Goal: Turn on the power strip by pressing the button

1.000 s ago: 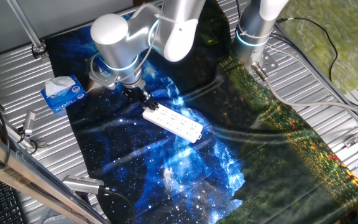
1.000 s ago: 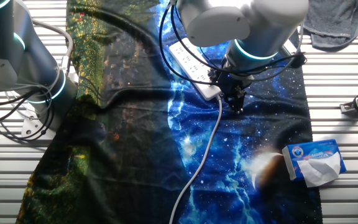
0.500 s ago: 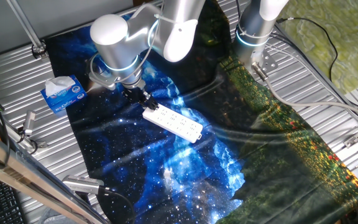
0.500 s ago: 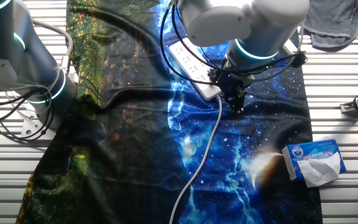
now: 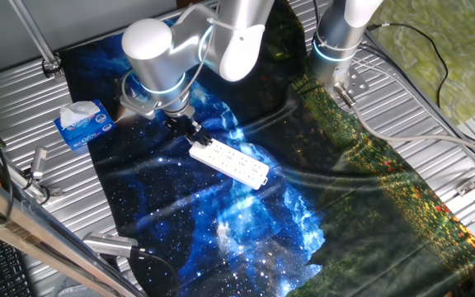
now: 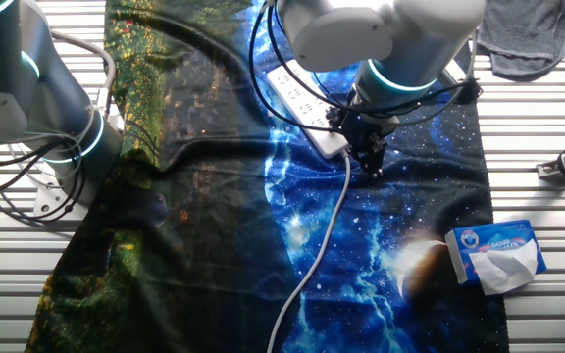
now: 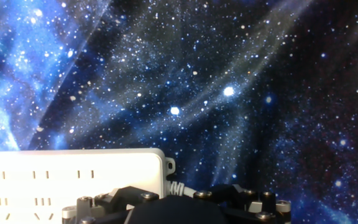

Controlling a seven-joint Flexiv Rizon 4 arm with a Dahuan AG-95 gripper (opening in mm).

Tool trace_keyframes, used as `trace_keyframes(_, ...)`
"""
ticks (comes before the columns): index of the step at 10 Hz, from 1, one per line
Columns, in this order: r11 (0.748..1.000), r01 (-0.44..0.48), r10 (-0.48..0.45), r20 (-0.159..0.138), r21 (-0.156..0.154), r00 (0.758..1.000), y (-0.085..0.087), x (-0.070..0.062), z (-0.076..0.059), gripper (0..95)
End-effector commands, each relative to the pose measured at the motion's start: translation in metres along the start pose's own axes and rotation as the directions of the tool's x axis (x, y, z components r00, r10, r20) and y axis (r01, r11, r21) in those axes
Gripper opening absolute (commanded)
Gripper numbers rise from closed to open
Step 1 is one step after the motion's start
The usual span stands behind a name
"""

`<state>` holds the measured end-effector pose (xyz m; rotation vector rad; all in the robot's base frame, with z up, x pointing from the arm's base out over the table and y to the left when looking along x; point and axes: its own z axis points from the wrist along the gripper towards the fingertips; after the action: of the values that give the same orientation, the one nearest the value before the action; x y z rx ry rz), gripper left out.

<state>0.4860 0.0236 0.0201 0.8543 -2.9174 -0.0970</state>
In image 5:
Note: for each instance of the aluminium frame bar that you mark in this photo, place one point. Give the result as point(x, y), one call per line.
point(35, 239)

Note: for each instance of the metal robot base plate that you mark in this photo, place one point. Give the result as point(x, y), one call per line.
point(355, 84)

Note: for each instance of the metal tripod pole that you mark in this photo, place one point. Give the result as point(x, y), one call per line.
point(35, 37)

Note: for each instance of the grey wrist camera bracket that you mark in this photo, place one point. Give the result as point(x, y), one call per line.
point(138, 107)

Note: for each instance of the blue tissue box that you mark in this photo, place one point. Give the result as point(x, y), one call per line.
point(89, 130)

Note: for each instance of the small silver depth camera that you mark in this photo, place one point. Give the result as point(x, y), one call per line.
point(39, 161)

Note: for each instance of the grey towel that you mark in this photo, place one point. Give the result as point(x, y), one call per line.
point(66, 288)

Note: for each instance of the green patterned carpet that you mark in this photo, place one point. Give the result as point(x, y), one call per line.
point(468, 62)

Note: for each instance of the galaxy and meadow print cloth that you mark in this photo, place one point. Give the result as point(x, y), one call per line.
point(221, 231)

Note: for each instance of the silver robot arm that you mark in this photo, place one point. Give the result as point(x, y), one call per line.
point(155, 53)

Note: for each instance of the long silver depth camera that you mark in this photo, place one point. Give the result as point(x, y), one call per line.
point(107, 244)

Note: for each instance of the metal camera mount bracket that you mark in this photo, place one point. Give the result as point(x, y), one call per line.
point(31, 185)

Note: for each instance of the white power strip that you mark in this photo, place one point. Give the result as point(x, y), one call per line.
point(233, 163)

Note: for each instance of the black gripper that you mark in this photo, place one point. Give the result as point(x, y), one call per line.
point(180, 125)

